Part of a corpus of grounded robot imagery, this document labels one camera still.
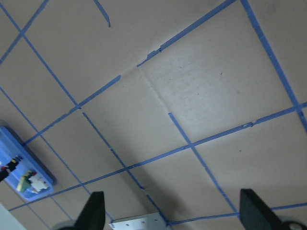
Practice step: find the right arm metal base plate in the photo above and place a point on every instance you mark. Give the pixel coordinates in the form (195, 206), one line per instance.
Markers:
(152, 221)

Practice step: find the blue plastic parts tray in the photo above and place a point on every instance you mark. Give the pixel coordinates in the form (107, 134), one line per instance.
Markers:
(20, 171)

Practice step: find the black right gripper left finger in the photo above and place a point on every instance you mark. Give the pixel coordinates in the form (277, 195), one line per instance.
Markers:
(92, 216)

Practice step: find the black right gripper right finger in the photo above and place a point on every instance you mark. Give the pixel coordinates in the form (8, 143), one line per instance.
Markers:
(254, 214)

